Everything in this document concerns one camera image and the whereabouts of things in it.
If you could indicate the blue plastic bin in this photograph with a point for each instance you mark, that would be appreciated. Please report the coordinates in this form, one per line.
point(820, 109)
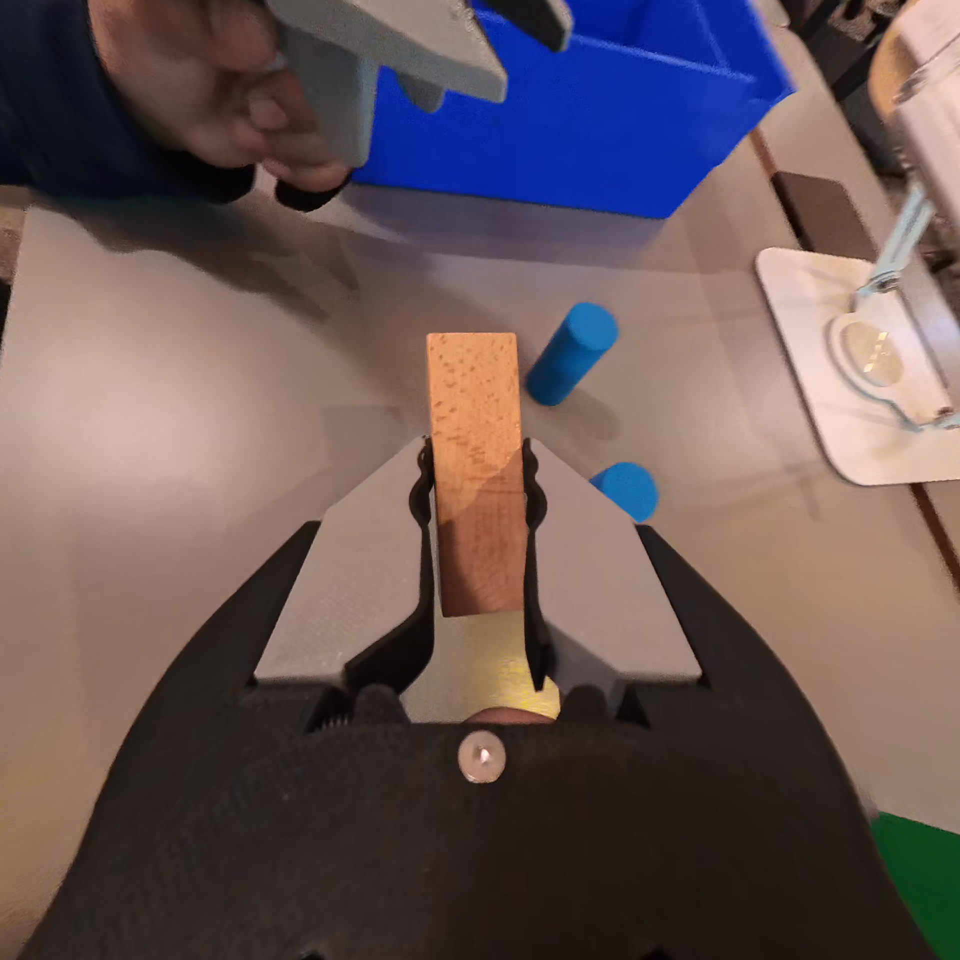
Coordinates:
point(600, 135)

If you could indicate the blue cylinder block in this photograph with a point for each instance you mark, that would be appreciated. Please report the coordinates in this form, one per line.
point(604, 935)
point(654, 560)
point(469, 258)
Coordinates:
point(570, 352)
point(626, 487)

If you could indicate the person's left hand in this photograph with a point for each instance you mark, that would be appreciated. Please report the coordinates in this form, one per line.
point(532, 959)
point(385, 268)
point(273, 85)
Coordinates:
point(187, 75)

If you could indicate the person's left forearm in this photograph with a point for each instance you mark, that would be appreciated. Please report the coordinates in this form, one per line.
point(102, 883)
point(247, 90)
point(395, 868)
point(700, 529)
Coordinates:
point(45, 97)

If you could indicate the wooden arch block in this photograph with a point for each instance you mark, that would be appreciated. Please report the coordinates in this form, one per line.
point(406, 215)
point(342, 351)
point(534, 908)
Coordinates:
point(472, 412)

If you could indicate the white document stand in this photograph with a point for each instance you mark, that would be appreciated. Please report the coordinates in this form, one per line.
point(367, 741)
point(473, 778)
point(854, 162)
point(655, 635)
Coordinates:
point(810, 315)

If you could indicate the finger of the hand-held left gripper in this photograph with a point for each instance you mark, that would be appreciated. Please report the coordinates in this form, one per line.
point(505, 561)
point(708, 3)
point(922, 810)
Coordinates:
point(536, 19)
point(405, 37)

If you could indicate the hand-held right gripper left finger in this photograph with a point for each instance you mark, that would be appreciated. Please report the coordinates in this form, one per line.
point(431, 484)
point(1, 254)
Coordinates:
point(352, 592)

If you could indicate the green plastic bin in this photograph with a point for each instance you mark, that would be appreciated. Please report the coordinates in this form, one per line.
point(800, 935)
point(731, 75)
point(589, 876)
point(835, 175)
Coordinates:
point(922, 877)

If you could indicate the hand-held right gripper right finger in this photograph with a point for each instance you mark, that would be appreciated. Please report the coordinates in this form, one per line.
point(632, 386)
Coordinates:
point(607, 600)

